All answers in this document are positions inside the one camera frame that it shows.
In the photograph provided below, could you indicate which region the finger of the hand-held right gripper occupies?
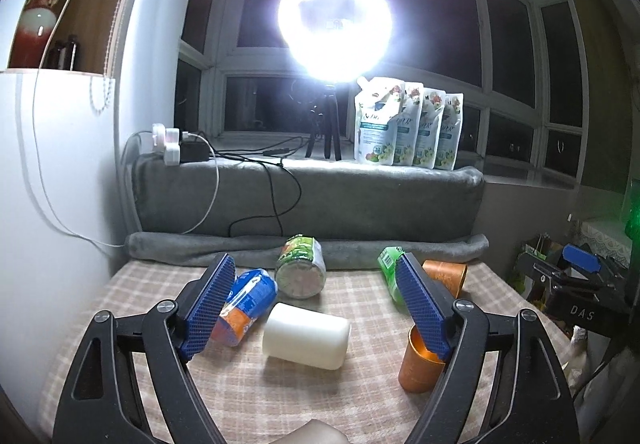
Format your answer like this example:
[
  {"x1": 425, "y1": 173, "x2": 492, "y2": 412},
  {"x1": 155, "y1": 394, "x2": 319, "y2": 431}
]
[{"x1": 517, "y1": 244, "x2": 608, "y2": 297}]

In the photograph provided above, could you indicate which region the lace cloth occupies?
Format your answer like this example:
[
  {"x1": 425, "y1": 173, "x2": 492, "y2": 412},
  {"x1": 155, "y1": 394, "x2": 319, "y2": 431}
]
[{"x1": 582, "y1": 221, "x2": 632, "y2": 266}]

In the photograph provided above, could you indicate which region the pale translucent object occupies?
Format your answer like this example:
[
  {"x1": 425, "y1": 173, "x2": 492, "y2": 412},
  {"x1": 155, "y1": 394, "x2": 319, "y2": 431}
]
[{"x1": 280, "y1": 419, "x2": 348, "y2": 444}]

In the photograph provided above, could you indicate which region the grey blanket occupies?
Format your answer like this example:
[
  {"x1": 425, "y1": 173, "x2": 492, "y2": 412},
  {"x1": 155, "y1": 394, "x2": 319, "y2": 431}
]
[{"x1": 127, "y1": 158, "x2": 488, "y2": 272}]

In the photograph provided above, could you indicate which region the long white cable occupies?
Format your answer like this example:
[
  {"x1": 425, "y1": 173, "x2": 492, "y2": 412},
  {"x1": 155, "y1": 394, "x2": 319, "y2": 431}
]
[{"x1": 22, "y1": 0, "x2": 126, "y2": 249}]

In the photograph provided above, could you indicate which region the white power strip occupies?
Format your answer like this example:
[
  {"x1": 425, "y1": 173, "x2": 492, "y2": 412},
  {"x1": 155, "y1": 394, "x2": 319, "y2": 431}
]
[{"x1": 137, "y1": 123, "x2": 183, "y2": 167}]

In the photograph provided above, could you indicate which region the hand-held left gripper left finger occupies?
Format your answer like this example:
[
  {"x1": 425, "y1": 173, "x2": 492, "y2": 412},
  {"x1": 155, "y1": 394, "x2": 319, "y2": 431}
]
[{"x1": 52, "y1": 252, "x2": 237, "y2": 444}]

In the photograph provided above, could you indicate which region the short white cable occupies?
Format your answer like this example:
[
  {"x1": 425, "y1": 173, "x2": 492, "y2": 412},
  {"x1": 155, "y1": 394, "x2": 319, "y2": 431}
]
[{"x1": 131, "y1": 131, "x2": 220, "y2": 236}]

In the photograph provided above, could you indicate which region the white detergent pouch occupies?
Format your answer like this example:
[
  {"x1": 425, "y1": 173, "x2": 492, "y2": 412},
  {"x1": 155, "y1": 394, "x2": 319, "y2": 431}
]
[
  {"x1": 392, "y1": 81, "x2": 426, "y2": 167},
  {"x1": 412, "y1": 86, "x2": 446, "y2": 169},
  {"x1": 354, "y1": 76, "x2": 405, "y2": 166},
  {"x1": 434, "y1": 93, "x2": 465, "y2": 171}
]

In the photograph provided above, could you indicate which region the ring light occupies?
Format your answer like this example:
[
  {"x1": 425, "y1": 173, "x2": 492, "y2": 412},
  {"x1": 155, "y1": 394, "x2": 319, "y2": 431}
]
[{"x1": 277, "y1": 0, "x2": 393, "y2": 84}]

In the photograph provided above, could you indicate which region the white window frame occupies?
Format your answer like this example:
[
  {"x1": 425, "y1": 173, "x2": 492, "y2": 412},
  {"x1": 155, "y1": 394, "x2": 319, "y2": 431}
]
[{"x1": 177, "y1": 0, "x2": 591, "y2": 190}]

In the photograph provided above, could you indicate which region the black cable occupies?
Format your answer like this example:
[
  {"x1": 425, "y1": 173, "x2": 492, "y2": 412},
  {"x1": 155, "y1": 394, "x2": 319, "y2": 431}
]
[{"x1": 210, "y1": 136, "x2": 305, "y2": 240}]

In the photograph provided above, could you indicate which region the white cup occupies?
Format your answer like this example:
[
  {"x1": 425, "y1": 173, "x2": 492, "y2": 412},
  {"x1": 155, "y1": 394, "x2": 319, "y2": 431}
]
[{"x1": 262, "y1": 302, "x2": 351, "y2": 371}]

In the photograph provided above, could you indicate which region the white bead cord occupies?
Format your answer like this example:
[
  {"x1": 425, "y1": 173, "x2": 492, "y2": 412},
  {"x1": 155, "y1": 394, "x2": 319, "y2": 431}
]
[{"x1": 89, "y1": 0, "x2": 146, "y2": 115}]

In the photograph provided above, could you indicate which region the black charger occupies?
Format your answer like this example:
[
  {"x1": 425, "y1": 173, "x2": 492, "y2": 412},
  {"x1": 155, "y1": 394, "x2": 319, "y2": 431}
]
[{"x1": 180, "y1": 133, "x2": 212, "y2": 164}]

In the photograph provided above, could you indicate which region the green-labelled glass jar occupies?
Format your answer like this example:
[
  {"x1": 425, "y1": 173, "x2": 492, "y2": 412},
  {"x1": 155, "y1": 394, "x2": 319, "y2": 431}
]
[{"x1": 274, "y1": 235, "x2": 327, "y2": 299}]

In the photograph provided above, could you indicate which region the black tripod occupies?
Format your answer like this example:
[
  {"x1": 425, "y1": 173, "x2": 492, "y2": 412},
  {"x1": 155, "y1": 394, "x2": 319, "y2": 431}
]
[{"x1": 304, "y1": 81, "x2": 343, "y2": 161}]

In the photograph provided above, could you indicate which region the red and white vase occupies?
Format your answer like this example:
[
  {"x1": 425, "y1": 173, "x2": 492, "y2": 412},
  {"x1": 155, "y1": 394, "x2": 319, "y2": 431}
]
[{"x1": 10, "y1": 0, "x2": 76, "y2": 70}]

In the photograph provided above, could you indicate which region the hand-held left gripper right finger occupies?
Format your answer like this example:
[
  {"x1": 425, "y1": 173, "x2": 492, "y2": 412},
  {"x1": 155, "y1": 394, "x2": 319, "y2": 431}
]
[{"x1": 394, "y1": 254, "x2": 583, "y2": 444}]

